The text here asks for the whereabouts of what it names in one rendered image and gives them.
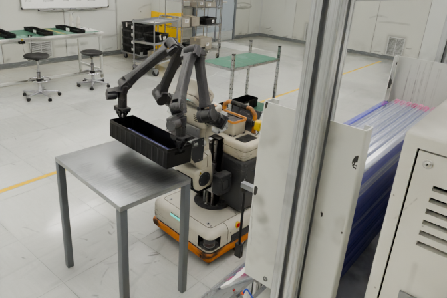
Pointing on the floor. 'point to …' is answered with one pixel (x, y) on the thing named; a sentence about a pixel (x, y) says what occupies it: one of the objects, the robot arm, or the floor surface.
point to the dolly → (135, 38)
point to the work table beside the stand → (122, 196)
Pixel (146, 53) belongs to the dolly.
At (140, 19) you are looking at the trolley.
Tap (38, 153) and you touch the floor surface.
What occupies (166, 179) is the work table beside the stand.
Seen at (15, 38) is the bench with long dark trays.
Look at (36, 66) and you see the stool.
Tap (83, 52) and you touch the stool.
